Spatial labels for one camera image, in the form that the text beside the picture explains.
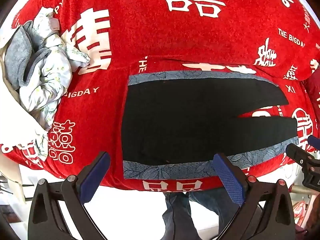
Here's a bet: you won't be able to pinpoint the red printed blanket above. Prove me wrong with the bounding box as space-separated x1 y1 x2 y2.
0 0 320 193

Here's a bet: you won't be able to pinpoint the person's legs in jeans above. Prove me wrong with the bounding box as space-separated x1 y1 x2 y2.
161 187 240 240

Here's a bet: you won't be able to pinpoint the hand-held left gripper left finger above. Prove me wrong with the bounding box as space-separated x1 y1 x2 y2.
27 151 112 240

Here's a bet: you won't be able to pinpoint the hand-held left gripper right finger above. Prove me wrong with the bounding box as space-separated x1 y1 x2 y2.
212 152 297 240

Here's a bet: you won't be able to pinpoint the floral quilt with grey lining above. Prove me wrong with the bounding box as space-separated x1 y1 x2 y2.
4 7 92 162

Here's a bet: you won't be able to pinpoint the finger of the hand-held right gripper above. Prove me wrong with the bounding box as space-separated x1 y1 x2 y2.
286 142 316 167
307 134 320 153

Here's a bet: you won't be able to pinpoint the dark red cloth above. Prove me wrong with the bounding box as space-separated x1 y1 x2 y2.
305 69 320 123

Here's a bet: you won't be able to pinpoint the black pants with floral trim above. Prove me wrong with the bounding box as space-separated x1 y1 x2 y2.
121 70 300 180

